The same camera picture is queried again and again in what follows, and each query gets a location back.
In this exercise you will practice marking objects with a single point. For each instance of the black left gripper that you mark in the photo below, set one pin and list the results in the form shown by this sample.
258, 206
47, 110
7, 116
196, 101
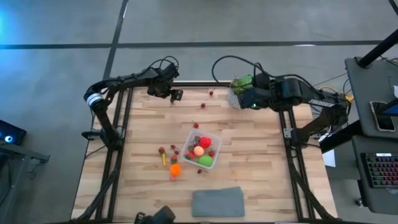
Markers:
160, 84

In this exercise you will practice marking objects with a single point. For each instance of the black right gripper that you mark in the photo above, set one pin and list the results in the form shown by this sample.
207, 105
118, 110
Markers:
255, 96

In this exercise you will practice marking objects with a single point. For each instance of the large red toy fruit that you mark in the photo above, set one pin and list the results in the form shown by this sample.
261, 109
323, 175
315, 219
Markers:
205, 142

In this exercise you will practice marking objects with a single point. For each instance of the clear plastic tupperware container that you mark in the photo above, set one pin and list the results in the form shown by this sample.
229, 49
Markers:
217, 140

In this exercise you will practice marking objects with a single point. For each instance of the pale orange toy peach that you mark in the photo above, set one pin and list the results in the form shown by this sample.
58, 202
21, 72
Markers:
199, 151

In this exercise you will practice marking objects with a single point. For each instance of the red toy fruit green cap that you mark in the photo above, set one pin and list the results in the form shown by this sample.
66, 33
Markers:
190, 155

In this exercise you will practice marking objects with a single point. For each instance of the green toy lime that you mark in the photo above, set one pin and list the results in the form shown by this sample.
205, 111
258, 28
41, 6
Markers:
205, 160

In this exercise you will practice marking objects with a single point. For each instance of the orange toy pumpkin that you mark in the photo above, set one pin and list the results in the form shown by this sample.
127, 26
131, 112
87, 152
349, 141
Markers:
175, 169

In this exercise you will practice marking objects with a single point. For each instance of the pink bumpy toy fruit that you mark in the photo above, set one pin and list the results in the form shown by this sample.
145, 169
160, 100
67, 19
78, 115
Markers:
172, 178

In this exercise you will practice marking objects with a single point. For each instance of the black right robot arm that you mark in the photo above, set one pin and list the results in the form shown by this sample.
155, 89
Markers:
323, 102

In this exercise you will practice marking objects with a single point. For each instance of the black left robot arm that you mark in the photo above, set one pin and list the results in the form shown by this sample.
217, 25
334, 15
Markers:
124, 81

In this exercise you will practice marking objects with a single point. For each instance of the yellow elongated toy produce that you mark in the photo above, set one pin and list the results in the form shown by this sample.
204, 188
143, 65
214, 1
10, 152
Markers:
163, 160

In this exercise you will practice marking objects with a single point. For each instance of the succulent in patterned white pot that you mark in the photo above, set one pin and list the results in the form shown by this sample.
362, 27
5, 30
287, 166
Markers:
241, 84

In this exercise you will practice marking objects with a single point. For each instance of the red toy strawberry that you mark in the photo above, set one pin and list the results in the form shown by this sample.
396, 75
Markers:
161, 150
173, 159

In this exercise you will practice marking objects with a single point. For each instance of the black diagonal desk bar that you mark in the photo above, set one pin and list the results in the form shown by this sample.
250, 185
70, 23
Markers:
339, 137

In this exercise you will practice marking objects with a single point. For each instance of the white paper sheet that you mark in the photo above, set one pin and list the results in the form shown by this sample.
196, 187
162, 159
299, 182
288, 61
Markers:
329, 158

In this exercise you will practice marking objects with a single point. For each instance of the grey side desk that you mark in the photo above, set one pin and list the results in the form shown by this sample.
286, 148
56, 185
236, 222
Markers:
363, 93

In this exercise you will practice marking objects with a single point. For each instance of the grey folded cloth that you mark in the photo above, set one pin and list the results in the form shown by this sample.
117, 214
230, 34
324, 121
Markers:
217, 202

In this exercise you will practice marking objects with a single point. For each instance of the unidentified black object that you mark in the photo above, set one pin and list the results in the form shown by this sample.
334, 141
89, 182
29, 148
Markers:
161, 216

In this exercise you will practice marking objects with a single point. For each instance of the black smartphone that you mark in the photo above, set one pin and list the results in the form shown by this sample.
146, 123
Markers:
382, 116

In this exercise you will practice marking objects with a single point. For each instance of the black round pole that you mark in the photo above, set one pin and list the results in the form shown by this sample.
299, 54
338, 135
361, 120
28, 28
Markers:
376, 49

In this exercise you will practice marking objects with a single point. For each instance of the blue tablet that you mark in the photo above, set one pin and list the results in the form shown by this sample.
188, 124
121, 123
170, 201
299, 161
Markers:
392, 109

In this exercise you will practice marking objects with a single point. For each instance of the black backlit keyboard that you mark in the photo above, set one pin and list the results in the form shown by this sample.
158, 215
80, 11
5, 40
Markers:
382, 169

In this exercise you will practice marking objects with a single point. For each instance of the grey keyboard desk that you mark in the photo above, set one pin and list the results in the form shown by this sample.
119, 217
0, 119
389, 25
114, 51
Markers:
379, 199

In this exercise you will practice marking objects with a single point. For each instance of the black device blue light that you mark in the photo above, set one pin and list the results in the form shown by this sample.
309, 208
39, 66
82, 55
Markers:
9, 133

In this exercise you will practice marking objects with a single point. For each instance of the black aluminium table frame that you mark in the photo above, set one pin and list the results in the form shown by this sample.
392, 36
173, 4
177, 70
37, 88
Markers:
202, 84

